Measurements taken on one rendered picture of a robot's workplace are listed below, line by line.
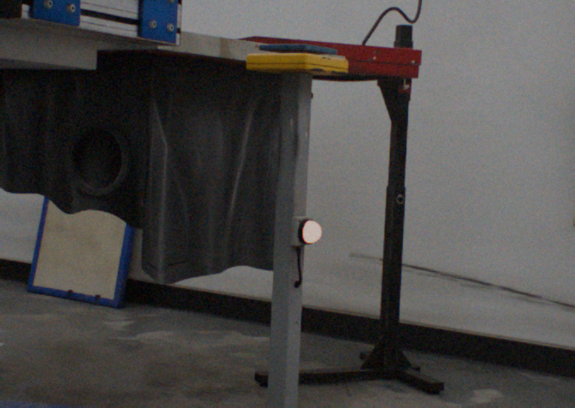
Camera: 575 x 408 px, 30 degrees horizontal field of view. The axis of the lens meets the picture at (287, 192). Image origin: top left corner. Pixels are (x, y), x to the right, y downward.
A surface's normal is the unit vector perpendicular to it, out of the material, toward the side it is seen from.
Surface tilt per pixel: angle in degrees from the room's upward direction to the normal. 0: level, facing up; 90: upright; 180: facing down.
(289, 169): 90
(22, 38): 90
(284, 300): 90
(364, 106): 90
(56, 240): 79
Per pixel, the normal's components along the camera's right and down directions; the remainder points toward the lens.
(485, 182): -0.59, 0.02
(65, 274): -0.56, -0.21
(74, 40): 0.89, 0.07
